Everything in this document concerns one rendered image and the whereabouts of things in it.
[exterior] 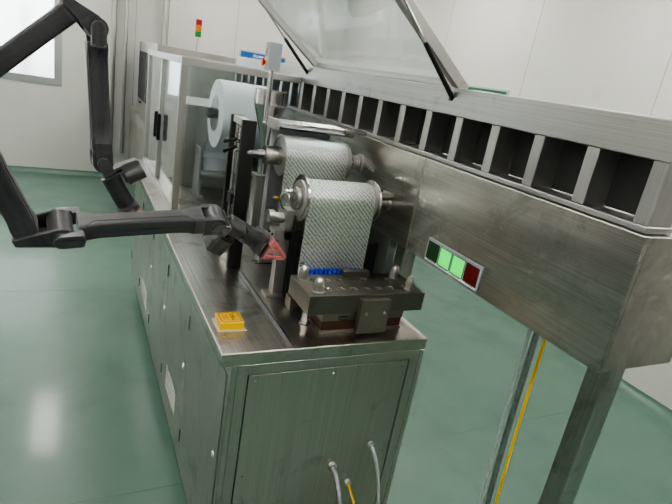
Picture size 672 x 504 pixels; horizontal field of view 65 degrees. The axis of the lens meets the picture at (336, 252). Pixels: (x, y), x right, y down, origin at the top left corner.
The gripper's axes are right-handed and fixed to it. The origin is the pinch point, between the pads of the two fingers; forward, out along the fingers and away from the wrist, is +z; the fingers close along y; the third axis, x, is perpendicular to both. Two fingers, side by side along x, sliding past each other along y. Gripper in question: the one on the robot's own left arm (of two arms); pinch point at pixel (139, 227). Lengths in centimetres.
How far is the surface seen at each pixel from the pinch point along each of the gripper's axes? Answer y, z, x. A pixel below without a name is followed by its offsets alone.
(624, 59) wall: 43, 68, -326
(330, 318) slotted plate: -58, 29, -32
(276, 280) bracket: -30.9, 26.0, -28.2
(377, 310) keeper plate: -63, 33, -45
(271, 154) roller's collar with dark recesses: -11, -6, -49
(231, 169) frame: 6.3, -1.1, -38.5
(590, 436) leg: -122, 53, -63
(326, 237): -40, 15, -46
